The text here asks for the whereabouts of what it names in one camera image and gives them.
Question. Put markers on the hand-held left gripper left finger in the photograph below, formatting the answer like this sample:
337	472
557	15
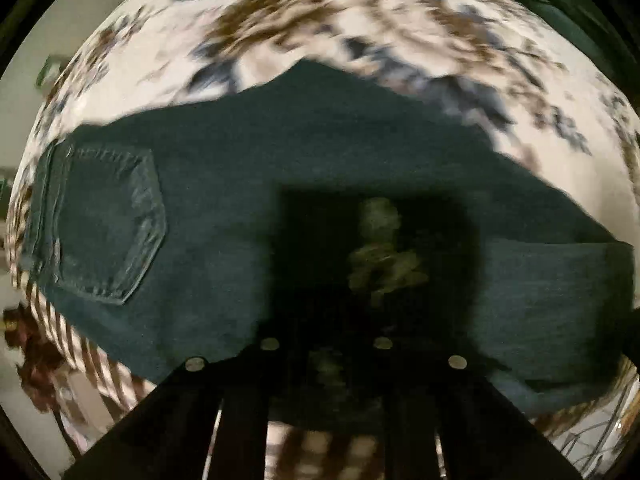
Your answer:
250	395

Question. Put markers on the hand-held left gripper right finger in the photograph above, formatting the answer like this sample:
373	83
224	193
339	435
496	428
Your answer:
425	400

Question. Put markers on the dark blue denim pants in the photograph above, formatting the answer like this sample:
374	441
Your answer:
210	200

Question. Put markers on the reddish brown object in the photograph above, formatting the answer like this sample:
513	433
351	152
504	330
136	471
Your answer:
32	355

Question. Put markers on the floral printed blanket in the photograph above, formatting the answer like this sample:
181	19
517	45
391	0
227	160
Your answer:
450	25

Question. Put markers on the dark green cloth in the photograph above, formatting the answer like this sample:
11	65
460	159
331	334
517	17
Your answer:
560	5

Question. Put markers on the small green wall sign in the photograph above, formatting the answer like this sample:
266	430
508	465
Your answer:
47	70

